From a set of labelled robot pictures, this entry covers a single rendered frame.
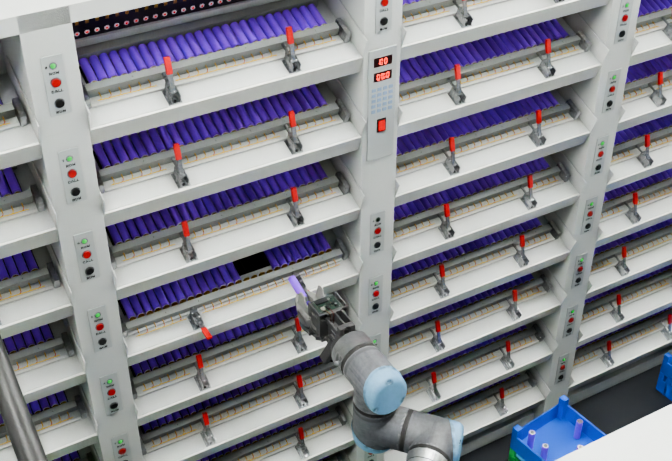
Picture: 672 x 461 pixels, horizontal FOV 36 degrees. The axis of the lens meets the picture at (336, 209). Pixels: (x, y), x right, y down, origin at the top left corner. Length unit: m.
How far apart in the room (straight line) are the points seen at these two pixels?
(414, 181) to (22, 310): 0.96
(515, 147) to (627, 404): 1.29
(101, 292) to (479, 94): 0.99
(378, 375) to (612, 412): 1.68
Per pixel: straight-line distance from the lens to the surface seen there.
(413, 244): 2.66
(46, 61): 1.95
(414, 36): 2.32
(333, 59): 2.22
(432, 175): 2.56
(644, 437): 1.21
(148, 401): 2.56
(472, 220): 2.75
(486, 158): 2.65
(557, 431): 3.00
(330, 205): 2.45
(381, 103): 2.32
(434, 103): 2.46
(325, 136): 2.33
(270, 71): 2.17
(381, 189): 2.46
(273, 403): 2.79
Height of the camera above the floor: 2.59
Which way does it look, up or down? 36 degrees down
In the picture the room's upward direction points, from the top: straight up
